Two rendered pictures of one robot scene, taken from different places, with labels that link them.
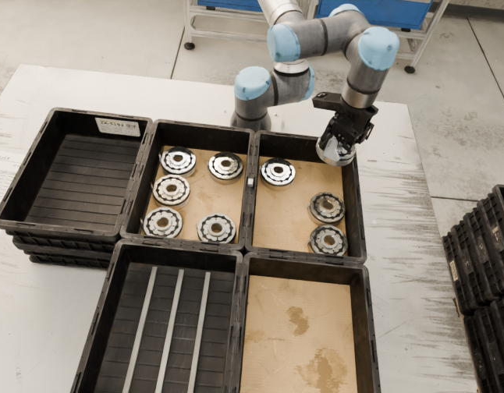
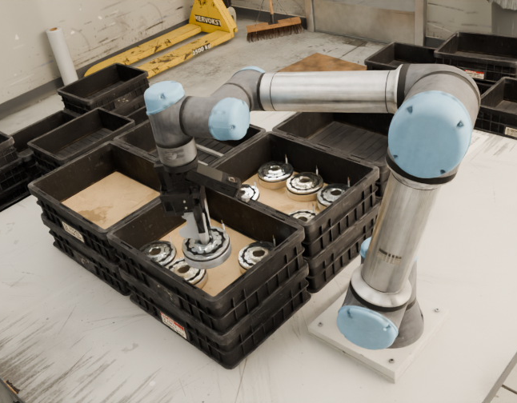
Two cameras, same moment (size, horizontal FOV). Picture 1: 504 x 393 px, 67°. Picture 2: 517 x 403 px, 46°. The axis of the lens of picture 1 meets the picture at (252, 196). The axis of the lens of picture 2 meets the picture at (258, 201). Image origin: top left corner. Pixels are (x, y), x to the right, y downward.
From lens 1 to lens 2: 1.77 m
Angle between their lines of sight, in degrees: 84
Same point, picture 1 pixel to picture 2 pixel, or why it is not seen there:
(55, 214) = (341, 136)
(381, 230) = (138, 382)
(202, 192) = (292, 208)
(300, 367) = (110, 208)
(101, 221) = not seen: hidden behind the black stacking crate
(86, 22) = not seen: outside the picture
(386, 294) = (90, 337)
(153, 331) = (207, 158)
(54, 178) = (379, 139)
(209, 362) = not seen: hidden behind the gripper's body
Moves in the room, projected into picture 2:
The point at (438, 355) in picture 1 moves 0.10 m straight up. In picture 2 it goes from (15, 337) to (1, 310)
